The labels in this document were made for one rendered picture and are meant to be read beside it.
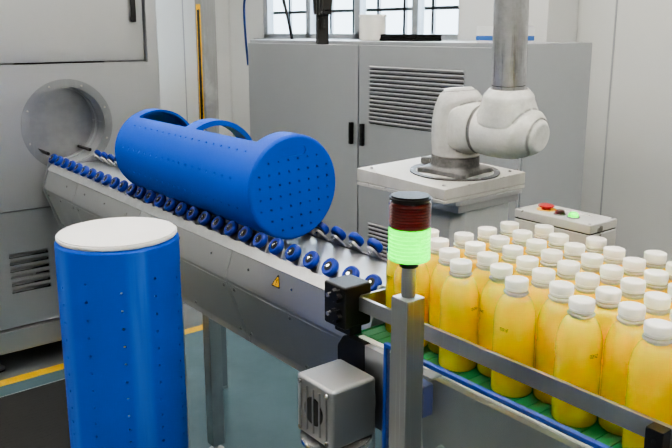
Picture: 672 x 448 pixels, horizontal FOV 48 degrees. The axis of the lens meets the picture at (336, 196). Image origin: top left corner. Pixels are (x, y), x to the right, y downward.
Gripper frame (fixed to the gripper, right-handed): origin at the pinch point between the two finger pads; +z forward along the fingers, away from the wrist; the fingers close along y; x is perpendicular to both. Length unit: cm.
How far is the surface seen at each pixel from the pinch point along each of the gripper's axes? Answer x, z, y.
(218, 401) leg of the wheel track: -20, 130, -58
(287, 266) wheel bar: -14, 57, 16
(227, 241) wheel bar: -24, 58, -12
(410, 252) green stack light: -16, 31, 92
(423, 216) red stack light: -14, 26, 92
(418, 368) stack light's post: -13, 51, 90
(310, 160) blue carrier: -2.7, 34.1, -1.9
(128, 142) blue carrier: -46, 37, -68
